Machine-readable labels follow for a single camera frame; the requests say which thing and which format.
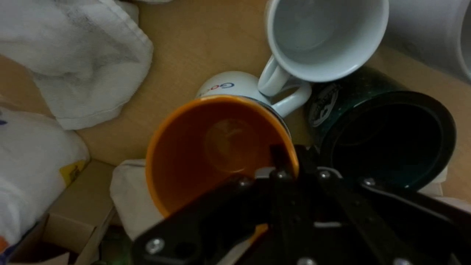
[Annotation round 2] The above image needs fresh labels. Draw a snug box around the white crumpled cloth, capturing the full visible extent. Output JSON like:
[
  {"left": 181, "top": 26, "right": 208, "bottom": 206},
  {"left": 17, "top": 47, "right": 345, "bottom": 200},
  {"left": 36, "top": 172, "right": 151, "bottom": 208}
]
[{"left": 0, "top": 0, "right": 153, "bottom": 130}]

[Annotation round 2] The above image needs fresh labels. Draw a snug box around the tall white mug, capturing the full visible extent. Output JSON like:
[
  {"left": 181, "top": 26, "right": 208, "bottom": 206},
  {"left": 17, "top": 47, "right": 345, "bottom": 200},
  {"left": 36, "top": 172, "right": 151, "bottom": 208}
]
[{"left": 386, "top": 0, "right": 471, "bottom": 82}]

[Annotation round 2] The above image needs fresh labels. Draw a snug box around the cream canvas tote bag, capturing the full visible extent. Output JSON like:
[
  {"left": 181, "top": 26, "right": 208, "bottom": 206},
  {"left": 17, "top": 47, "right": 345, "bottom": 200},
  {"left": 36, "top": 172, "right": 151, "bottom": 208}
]
[{"left": 0, "top": 107, "right": 90, "bottom": 250}]

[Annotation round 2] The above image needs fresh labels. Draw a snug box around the white mug at bottom edge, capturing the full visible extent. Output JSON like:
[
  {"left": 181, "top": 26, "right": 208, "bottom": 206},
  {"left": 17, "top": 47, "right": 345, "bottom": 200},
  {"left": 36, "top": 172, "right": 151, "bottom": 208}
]
[{"left": 258, "top": 0, "right": 389, "bottom": 116}]

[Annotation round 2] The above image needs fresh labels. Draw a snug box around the cardboard box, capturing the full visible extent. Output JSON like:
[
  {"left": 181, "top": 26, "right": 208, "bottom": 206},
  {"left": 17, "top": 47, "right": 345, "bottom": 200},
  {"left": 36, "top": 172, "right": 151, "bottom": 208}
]
[{"left": 2, "top": 162, "right": 115, "bottom": 265}]

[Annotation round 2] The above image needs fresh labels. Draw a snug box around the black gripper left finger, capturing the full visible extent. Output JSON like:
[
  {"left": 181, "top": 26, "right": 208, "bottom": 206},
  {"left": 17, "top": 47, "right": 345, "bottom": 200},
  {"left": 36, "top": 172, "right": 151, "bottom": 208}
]
[{"left": 131, "top": 177, "right": 271, "bottom": 265}]

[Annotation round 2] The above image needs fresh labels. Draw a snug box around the white mug with logo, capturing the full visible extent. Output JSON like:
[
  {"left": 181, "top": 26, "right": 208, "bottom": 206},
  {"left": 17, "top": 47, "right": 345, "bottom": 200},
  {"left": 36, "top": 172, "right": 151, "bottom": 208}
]
[{"left": 198, "top": 71, "right": 296, "bottom": 119}]

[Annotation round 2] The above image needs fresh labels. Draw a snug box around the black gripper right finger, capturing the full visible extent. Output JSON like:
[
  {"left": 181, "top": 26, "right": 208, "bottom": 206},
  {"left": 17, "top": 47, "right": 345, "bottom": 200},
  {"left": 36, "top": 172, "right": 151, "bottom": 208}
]
[{"left": 315, "top": 168, "right": 471, "bottom": 265}]

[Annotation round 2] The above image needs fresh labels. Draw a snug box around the dark green mug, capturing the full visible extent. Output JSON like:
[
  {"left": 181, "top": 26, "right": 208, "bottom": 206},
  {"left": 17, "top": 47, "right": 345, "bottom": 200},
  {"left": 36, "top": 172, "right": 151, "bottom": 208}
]
[{"left": 305, "top": 68, "right": 457, "bottom": 190}]

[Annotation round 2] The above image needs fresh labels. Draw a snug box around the white and yellow mug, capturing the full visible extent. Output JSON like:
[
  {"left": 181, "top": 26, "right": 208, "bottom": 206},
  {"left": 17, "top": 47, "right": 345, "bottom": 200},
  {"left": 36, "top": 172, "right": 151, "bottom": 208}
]
[{"left": 146, "top": 96, "right": 299, "bottom": 216}]

